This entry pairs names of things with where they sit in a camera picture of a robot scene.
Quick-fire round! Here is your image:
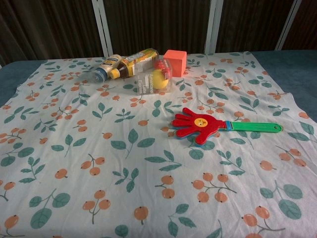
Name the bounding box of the red hand clapper toy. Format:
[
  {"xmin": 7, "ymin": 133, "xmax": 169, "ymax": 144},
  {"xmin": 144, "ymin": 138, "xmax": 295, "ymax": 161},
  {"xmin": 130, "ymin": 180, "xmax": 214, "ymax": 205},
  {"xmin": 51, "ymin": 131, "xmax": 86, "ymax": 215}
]
[{"xmin": 172, "ymin": 107, "xmax": 283, "ymax": 147}]

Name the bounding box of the clear plastic box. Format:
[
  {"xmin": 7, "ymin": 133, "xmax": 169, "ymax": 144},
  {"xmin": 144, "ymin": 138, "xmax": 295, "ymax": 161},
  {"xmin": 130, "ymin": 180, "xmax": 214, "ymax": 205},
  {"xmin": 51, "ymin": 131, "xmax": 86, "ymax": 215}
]
[{"xmin": 125, "ymin": 58, "xmax": 173, "ymax": 96}]

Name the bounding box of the yellow ball toy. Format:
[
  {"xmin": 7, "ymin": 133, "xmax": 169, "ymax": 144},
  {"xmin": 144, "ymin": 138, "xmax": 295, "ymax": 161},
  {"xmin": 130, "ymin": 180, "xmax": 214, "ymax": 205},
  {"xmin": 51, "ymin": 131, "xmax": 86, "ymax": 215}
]
[{"xmin": 151, "ymin": 69, "xmax": 170, "ymax": 89}]

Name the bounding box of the small red toy piece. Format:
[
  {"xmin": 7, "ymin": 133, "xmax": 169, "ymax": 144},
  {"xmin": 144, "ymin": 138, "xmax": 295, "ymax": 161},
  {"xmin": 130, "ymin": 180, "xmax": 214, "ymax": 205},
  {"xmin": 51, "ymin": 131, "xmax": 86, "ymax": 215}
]
[{"xmin": 154, "ymin": 59, "xmax": 173, "ymax": 75}]

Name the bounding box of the orange foam cube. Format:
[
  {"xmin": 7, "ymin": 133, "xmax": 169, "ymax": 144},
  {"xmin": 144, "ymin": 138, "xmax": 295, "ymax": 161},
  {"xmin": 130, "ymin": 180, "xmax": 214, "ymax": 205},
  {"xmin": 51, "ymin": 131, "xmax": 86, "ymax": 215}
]
[{"xmin": 163, "ymin": 49, "xmax": 188, "ymax": 78}]

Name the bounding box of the brown sauce bottle yellow cap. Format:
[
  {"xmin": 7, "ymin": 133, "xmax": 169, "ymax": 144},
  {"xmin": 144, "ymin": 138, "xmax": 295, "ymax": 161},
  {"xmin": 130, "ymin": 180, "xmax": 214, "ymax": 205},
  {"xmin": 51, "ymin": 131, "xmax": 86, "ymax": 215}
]
[{"xmin": 110, "ymin": 48, "xmax": 160, "ymax": 80}]

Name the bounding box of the fruit and leaf print tablecloth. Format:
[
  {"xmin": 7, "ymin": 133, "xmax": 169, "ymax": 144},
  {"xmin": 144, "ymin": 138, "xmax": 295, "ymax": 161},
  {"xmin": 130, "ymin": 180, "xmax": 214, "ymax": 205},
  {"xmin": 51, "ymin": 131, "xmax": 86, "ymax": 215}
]
[{"xmin": 0, "ymin": 51, "xmax": 317, "ymax": 238}]

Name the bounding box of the mayonnaise squeeze bottle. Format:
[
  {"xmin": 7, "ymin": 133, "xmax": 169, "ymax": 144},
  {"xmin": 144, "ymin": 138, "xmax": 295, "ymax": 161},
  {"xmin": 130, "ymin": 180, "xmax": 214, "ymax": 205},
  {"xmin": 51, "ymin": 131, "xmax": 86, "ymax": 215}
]
[{"xmin": 93, "ymin": 54, "xmax": 123, "ymax": 84}]

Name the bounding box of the white partition post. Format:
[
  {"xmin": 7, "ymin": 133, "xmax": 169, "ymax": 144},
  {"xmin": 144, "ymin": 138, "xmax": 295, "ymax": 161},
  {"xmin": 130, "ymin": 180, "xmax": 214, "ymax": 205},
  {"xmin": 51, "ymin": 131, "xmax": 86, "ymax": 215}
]
[
  {"xmin": 275, "ymin": 0, "xmax": 305, "ymax": 52},
  {"xmin": 91, "ymin": 0, "xmax": 114, "ymax": 57},
  {"xmin": 205, "ymin": 0, "xmax": 223, "ymax": 54}
]

